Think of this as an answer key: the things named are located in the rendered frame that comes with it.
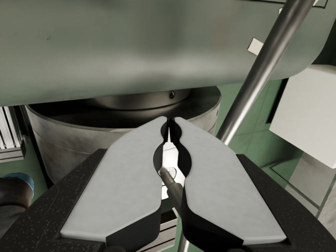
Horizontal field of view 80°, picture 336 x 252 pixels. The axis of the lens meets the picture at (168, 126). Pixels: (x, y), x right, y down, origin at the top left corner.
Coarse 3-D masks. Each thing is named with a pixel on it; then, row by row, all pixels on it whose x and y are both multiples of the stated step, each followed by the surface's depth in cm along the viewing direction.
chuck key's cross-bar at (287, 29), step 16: (288, 0) 10; (304, 0) 9; (288, 16) 10; (304, 16) 10; (272, 32) 11; (288, 32) 10; (272, 48) 11; (256, 64) 12; (272, 64) 11; (256, 80) 12; (240, 96) 13; (256, 96) 13; (240, 112) 14; (224, 128) 15
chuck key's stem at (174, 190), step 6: (162, 174) 27; (168, 174) 27; (162, 180) 26; (168, 180) 26; (174, 180) 26; (168, 186) 25; (174, 186) 24; (180, 186) 24; (168, 192) 24; (174, 192) 24; (180, 192) 23; (174, 198) 23; (180, 198) 23; (174, 204) 23; (180, 204) 22; (180, 216) 22
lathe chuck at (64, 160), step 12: (216, 120) 33; (36, 132) 27; (48, 144) 26; (48, 156) 27; (60, 156) 25; (72, 156) 24; (84, 156) 24; (168, 156) 26; (48, 168) 29; (60, 168) 27; (72, 168) 26; (180, 180) 29
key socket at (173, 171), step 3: (162, 168) 26; (165, 168) 27; (168, 168) 27; (171, 168) 27; (174, 168) 27; (159, 171) 26; (162, 171) 27; (165, 171) 27; (171, 171) 27; (174, 171) 28; (159, 174) 27; (171, 174) 28; (174, 174) 28; (162, 183) 28
